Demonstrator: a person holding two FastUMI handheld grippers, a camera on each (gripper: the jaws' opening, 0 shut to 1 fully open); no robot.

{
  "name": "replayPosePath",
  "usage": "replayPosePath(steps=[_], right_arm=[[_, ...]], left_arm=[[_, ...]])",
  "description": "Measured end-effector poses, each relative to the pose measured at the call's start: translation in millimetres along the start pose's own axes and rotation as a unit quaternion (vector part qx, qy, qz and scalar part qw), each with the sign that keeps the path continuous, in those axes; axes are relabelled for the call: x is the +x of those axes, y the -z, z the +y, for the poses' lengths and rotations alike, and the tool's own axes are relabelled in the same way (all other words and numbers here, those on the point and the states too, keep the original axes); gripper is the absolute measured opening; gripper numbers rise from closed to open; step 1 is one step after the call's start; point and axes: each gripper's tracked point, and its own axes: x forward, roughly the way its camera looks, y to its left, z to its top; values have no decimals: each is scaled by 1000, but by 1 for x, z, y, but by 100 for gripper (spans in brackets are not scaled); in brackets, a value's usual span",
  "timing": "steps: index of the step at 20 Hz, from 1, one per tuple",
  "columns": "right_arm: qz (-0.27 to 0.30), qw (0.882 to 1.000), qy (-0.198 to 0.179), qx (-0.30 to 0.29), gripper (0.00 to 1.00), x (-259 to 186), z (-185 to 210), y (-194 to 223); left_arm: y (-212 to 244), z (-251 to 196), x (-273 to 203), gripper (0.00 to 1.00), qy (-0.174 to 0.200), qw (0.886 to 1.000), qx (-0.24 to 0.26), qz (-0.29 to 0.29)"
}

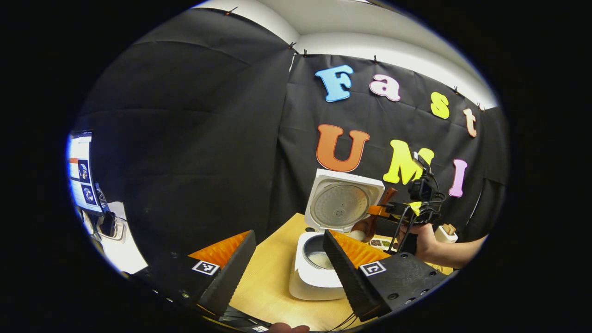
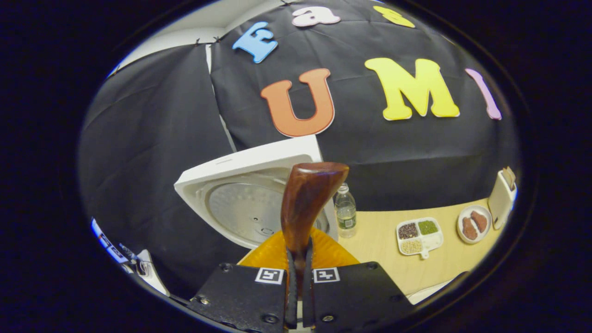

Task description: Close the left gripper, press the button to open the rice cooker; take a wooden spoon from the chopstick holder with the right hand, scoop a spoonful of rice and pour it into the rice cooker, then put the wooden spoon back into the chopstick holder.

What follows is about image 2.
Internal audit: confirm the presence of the white round plate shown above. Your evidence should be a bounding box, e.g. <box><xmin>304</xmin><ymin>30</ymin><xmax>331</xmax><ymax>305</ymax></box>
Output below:
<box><xmin>457</xmin><ymin>205</ymin><xmax>493</xmax><ymax>244</ymax></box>

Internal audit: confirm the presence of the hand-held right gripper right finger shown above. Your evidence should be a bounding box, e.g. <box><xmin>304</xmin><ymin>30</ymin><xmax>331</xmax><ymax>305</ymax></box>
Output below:
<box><xmin>303</xmin><ymin>229</ymin><xmax>414</xmax><ymax>331</ymax></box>

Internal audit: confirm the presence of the white toaster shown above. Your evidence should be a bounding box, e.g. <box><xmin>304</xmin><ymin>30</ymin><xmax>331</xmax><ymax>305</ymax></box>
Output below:
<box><xmin>487</xmin><ymin>170</ymin><xmax>518</xmax><ymax>230</ymax></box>

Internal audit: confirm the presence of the clear plastic water bottle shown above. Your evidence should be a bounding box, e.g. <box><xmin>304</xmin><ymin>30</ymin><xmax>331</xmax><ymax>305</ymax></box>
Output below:
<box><xmin>334</xmin><ymin>183</ymin><xmax>358</xmax><ymax>239</ymax></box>

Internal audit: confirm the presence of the white divided grain dish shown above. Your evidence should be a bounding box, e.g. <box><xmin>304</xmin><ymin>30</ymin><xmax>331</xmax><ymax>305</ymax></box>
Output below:
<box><xmin>396</xmin><ymin>217</ymin><xmax>444</xmax><ymax>259</ymax></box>

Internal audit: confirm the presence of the white rice cooker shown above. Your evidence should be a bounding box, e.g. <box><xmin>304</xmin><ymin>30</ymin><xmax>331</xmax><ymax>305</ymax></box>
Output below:
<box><xmin>174</xmin><ymin>135</ymin><xmax>339</xmax><ymax>250</ymax></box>

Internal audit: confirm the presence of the brown wooden spoon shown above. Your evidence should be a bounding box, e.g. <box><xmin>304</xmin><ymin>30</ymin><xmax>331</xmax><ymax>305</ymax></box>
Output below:
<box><xmin>280</xmin><ymin>162</ymin><xmax>350</xmax><ymax>296</ymax></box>

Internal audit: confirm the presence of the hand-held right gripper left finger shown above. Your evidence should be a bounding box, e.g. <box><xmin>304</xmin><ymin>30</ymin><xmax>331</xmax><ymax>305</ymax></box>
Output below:
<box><xmin>187</xmin><ymin>231</ymin><xmax>299</xmax><ymax>331</ymax></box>

